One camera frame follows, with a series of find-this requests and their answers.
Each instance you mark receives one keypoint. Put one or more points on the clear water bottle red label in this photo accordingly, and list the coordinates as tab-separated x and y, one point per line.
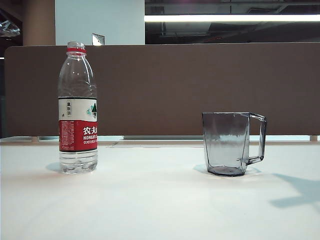
77	135

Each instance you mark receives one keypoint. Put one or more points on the brown desk partition panel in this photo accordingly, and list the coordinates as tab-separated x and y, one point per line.
162	87

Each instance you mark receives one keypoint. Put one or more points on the white ceiling light strip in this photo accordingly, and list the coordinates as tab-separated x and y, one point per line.
225	18

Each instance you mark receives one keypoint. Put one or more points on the beige round column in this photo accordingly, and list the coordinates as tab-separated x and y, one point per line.
38	22

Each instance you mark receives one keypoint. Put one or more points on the shiny crumpled clear plastic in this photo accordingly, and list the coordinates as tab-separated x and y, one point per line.
8	28

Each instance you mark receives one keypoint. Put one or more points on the silver metal wall plate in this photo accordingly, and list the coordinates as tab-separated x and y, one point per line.
98	40

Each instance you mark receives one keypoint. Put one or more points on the white partition mounting bracket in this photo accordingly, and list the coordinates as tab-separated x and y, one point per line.
35	139

